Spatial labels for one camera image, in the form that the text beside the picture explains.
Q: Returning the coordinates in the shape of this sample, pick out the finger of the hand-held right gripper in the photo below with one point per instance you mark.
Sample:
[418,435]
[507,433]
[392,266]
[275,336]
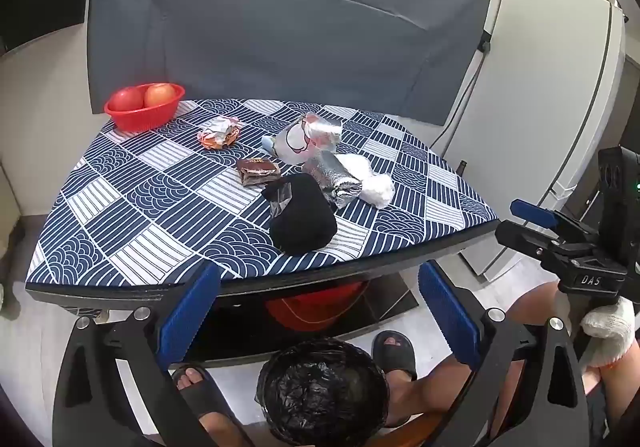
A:
[532,212]
[530,239]

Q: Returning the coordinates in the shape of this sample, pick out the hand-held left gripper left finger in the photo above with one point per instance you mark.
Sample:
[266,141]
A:
[190,312]

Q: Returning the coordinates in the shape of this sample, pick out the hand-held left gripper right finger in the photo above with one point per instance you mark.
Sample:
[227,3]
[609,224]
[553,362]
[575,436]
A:
[445,312]

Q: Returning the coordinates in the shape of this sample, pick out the black cloth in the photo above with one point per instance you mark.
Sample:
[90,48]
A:
[302,222]

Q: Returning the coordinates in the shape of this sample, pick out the bin with black bag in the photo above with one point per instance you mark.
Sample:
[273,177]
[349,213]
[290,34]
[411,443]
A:
[322,389]

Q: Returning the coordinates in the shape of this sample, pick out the white plastic bag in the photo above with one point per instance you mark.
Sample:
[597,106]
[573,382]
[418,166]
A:
[372,179]

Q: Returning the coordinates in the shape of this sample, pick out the brown snack wrapper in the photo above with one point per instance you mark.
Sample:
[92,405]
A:
[257,170]

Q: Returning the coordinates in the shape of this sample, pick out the silver foil packet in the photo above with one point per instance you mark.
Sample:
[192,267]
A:
[332,179]

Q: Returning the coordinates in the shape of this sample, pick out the orange white wrapper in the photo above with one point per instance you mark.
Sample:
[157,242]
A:
[217,133]

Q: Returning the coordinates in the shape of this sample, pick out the clear cartoon print plastic cup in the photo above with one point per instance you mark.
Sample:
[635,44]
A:
[295,142]

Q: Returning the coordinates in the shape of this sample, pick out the person's right forearm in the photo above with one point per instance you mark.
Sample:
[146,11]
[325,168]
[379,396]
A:
[620,387]

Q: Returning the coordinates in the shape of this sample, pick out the person's right hand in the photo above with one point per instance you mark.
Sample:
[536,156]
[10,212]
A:
[610,327]

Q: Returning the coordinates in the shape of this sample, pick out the black sandal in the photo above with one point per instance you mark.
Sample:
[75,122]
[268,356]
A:
[395,354]
[202,394]

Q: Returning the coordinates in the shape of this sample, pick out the person's right leg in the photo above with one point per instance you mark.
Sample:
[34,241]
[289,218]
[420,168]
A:
[435,387]

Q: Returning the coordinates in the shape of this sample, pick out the person's leg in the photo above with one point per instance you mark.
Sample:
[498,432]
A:
[210,407]
[435,387]

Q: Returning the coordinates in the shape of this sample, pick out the person's left leg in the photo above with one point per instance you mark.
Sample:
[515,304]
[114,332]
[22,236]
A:
[210,407]

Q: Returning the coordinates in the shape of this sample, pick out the white refrigerator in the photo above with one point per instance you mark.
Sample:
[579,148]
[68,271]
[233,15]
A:
[550,102]

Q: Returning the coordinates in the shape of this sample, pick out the red bucket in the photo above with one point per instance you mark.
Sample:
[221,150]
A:
[312,307]

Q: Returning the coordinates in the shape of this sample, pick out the red plastic basket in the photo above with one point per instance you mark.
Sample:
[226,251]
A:
[142,114]

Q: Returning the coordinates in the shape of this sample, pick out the yellow red apple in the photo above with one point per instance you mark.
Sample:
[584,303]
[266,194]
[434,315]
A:
[161,94]

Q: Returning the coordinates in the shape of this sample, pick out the black screen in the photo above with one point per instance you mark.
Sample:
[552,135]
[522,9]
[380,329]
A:
[40,7]

